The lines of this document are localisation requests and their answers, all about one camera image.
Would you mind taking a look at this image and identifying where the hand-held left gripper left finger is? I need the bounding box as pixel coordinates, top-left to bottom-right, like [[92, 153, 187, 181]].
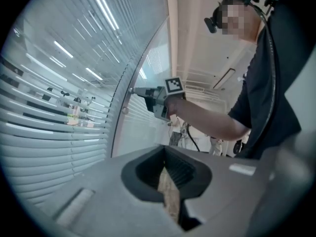
[[37, 144, 185, 237]]

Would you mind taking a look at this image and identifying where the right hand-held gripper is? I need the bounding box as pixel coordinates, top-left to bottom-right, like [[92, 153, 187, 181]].
[[134, 76, 187, 120]]

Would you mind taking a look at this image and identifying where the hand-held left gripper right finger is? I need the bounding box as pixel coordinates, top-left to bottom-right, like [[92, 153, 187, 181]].
[[164, 145, 267, 237]]

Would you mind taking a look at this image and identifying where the frosted striped glass wall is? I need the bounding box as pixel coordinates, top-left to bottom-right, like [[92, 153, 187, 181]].
[[0, 0, 171, 207]]

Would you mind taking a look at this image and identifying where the person's right forearm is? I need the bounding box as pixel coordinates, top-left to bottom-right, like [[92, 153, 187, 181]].
[[179, 97, 251, 142]]

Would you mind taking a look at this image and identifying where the person's right hand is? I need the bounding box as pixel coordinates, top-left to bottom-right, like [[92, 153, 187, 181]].
[[164, 95, 186, 121]]

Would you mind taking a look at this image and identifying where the white ceiling air vent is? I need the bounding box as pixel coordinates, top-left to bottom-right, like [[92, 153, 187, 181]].
[[185, 84, 205, 92]]

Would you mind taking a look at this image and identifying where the black framed ceiling light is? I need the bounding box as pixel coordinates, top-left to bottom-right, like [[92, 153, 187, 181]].
[[212, 68, 236, 90]]

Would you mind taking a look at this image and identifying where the person's black shirt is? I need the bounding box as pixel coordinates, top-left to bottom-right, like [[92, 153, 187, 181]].
[[228, 0, 303, 160]]

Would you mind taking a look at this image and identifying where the grey metal window frame post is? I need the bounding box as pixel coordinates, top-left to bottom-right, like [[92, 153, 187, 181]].
[[110, 15, 171, 158]]

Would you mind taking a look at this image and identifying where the black braided cable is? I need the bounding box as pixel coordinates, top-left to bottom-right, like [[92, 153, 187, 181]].
[[250, 3, 277, 138], [185, 122, 201, 153]]

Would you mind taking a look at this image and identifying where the black head-worn camera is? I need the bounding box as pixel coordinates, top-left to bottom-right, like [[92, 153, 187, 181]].
[[203, 0, 224, 34]]

